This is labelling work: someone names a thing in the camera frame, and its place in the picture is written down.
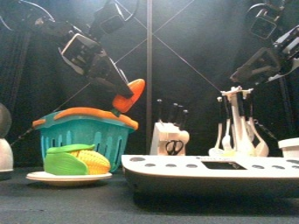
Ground orange toy carrot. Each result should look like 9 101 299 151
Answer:
111 78 147 117

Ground teal basket orange rim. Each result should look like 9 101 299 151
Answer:
32 106 140 173

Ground white utensil rack stand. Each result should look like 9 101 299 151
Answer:
219 85 255 157

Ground white knife block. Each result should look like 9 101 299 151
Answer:
148 121 192 157

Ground yellow toy corn green husk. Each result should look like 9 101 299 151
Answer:
41 143 112 176

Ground black scissors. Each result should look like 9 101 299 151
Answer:
164 139 185 157

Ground white round plate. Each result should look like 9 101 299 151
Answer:
24 171 113 187

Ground white cup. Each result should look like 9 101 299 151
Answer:
276 136 299 158

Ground grey white rounded appliance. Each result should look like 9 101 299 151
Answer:
0 102 15 181

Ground white toy stove top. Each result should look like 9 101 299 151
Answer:
120 154 299 203

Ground grey vertical frame pole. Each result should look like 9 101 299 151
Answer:
144 0 155 154

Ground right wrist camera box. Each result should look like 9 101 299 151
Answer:
245 2 283 41

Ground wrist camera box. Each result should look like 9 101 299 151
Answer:
245 2 283 41
88 1 127 40

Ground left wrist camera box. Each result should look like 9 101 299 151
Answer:
88 1 127 40

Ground black handled knife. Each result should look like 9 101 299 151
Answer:
155 98 164 123
175 104 184 127
169 102 180 125
180 108 191 131

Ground white spatula black handle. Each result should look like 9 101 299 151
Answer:
220 94 235 152

